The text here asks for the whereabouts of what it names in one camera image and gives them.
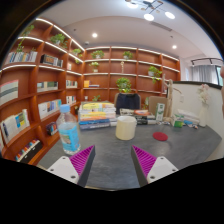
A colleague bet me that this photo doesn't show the wooden bookshelf unit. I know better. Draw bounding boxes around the wooden bookshelf unit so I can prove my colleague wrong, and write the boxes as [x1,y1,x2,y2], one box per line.
[0,17,182,166]

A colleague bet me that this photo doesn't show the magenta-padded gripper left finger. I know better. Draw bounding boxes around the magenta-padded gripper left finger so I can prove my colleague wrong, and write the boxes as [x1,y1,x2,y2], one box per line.
[46,144,97,188]

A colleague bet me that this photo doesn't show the wooden artist mannequin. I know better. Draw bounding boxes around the wooden artist mannequin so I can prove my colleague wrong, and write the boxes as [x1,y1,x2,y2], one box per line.
[161,73,183,124]

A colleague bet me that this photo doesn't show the green and white carton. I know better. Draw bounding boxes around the green and white carton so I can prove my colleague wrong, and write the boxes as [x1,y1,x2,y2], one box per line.
[155,102,166,122]

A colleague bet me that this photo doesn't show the cream ceramic mug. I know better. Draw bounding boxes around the cream ceramic mug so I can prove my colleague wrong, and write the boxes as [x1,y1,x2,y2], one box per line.
[115,115,138,141]

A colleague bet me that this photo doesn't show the ceiling air vent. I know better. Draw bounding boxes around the ceiling air vent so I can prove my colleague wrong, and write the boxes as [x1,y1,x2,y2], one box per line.
[149,21,173,33]

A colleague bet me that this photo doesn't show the white vase with flowers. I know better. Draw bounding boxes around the white vase with flowers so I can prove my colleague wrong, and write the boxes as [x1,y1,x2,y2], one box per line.
[197,83,212,128]

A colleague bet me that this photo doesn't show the colourful book stack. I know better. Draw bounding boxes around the colourful book stack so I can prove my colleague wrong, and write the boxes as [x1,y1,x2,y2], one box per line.
[77,101,118,131]

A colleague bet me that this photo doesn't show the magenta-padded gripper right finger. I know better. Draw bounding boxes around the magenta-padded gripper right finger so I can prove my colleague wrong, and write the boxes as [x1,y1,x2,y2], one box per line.
[130,145,179,188]

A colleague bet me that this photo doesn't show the branched ceiling lamp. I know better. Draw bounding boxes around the branched ceiling lamp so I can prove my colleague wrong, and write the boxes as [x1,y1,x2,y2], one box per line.
[124,0,177,22]

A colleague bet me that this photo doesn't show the dark office chair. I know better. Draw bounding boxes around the dark office chair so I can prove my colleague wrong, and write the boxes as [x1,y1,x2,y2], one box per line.
[114,92,142,116]

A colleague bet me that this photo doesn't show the clear blue-capped water bottle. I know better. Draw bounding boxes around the clear blue-capped water bottle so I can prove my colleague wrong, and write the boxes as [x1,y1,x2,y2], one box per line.
[55,104,82,156]

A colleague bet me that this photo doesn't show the flat round red coaster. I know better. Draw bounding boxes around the flat round red coaster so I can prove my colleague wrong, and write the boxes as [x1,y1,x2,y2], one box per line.
[152,131,169,142]

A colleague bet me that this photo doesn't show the grey curtain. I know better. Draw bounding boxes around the grey curtain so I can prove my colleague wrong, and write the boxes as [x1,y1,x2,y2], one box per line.
[191,64,219,86]

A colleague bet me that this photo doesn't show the black track light rail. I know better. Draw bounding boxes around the black track light rail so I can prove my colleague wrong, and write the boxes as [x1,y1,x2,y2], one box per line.
[190,57,224,67]

